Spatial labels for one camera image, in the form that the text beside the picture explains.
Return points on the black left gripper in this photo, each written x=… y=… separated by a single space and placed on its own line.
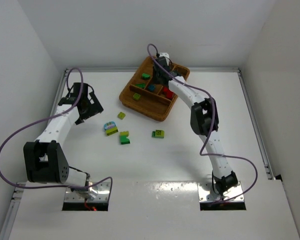
x=93 y=105

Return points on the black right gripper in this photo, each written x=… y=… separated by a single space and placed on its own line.
x=159 y=75

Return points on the red top lego stack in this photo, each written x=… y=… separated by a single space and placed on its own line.
x=169 y=94

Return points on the dark green split lego piece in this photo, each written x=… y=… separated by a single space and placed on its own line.
x=141 y=85

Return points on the cyan lime lego stack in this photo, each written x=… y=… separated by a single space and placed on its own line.
x=110 y=128

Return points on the lime green small lego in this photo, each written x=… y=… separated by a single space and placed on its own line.
x=121 y=115

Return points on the green lime lego pair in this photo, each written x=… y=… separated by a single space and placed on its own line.
x=158 y=134

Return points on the small cyan lego cube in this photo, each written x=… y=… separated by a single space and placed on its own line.
x=151 y=88

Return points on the lime piece of split lego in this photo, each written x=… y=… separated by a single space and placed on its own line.
x=136 y=97

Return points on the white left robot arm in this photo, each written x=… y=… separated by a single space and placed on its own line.
x=45 y=161

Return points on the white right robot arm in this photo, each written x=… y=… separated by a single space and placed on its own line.
x=204 y=121

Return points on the green lego in tray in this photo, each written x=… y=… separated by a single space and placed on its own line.
x=145 y=76

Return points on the brown wicker divided tray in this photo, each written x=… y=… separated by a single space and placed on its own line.
x=154 y=105

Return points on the green yellow notched lego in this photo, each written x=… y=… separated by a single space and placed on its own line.
x=124 y=137

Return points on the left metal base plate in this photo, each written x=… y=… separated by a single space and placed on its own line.
x=97 y=194

